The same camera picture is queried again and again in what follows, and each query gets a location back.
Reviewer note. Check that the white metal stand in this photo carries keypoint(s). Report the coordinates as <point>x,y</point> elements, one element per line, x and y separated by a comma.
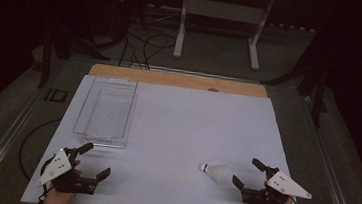
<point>179,31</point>

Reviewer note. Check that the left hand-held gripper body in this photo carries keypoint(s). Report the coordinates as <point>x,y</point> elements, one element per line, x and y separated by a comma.
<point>57,167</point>

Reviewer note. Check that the metal floor rail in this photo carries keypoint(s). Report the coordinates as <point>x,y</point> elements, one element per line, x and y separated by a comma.
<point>333,170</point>
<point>8,132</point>

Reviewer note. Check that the black tripod stand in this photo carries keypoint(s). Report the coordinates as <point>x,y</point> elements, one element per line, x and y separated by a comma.
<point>318,101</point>
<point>45,65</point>

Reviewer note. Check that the white shuttlecock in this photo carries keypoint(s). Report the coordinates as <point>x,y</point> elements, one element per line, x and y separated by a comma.
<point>218,173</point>

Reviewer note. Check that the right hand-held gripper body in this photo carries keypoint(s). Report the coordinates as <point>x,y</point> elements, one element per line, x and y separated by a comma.
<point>286,187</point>

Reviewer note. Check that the clear plastic container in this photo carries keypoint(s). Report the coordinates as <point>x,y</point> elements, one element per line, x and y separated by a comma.
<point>110,115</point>

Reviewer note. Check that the person's left hand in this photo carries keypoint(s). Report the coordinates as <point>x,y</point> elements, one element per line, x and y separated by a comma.
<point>59,199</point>

